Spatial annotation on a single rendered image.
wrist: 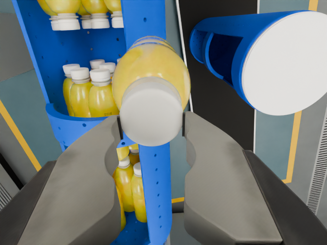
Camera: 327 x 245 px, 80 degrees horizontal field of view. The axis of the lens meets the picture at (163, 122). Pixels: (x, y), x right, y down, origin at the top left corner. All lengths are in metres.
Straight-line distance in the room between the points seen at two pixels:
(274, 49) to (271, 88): 0.11
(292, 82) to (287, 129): 1.54
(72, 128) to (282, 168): 2.27
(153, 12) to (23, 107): 1.72
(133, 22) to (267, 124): 1.81
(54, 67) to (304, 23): 0.62
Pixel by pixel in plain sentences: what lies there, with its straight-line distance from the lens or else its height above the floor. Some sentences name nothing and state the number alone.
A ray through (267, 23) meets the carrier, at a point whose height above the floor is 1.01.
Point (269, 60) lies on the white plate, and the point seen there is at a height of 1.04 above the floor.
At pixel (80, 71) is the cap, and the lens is 0.47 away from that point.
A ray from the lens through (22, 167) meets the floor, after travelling 2.38.
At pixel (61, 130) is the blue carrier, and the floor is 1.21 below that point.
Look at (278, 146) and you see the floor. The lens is 2.25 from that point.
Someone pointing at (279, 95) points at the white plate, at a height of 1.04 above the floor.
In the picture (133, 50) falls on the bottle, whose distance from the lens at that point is 0.17.
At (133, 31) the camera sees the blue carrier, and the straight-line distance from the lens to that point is 0.35.
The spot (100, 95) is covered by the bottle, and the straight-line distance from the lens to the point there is 0.41.
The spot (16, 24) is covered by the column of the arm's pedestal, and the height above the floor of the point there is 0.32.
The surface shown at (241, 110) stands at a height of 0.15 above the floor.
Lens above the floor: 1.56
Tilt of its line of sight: 63 degrees down
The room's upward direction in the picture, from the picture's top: 174 degrees clockwise
